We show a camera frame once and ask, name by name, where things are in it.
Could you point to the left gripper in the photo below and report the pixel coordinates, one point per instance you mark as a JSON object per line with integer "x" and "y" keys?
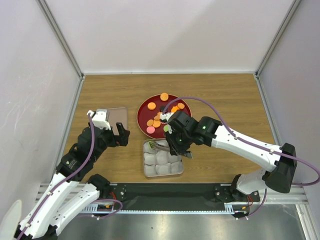
{"x": 123, "y": 136}

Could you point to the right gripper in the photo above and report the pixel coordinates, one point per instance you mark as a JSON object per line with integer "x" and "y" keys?
{"x": 174, "y": 149}

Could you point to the orange fish cookie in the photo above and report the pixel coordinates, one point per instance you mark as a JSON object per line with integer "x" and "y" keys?
{"x": 174, "y": 109}

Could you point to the metal tongs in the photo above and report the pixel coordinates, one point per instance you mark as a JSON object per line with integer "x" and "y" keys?
{"x": 187, "y": 154}

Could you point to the green sandwich cookie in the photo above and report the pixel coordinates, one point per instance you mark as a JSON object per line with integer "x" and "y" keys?
{"x": 166, "y": 128}
{"x": 151, "y": 144}

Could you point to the tan round biscuit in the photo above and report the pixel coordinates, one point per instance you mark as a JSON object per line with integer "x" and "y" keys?
{"x": 164, "y": 96}

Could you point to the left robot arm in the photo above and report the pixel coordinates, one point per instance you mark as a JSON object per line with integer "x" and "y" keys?
{"x": 51, "y": 214}

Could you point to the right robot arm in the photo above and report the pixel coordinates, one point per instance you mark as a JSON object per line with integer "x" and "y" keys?
{"x": 277, "y": 163}

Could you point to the tin lid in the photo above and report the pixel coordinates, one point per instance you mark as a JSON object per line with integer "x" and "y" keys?
{"x": 116, "y": 115}

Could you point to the white paper cup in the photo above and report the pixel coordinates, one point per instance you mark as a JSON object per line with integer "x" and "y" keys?
{"x": 174, "y": 158}
{"x": 162, "y": 145}
{"x": 149, "y": 159}
{"x": 150, "y": 170}
{"x": 148, "y": 149}
{"x": 176, "y": 167}
{"x": 163, "y": 169}
{"x": 161, "y": 157}

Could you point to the orange leaf cookie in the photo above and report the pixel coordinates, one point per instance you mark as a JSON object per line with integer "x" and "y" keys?
{"x": 158, "y": 116}

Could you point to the pink sandwich cookie lower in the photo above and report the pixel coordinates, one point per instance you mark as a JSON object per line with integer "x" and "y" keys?
{"x": 150, "y": 129}

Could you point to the orange round cookie left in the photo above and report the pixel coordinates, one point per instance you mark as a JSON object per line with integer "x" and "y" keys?
{"x": 150, "y": 123}

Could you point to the orange round cookie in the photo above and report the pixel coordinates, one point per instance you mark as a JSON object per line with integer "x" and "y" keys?
{"x": 150, "y": 123}
{"x": 151, "y": 106}

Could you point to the red round tray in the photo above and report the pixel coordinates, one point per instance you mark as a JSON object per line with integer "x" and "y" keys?
{"x": 148, "y": 116}

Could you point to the square cookie tin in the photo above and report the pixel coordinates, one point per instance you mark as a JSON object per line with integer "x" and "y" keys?
{"x": 157, "y": 176}

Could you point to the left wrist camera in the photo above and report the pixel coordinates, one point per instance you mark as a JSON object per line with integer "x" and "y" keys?
{"x": 100, "y": 118}

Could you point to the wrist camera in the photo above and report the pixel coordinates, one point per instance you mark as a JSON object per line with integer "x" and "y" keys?
{"x": 164, "y": 117}
{"x": 100, "y": 118}

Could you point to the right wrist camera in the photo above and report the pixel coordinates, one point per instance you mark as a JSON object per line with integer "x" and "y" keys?
{"x": 164, "y": 117}

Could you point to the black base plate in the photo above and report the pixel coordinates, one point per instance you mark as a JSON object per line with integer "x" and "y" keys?
{"x": 179, "y": 197}

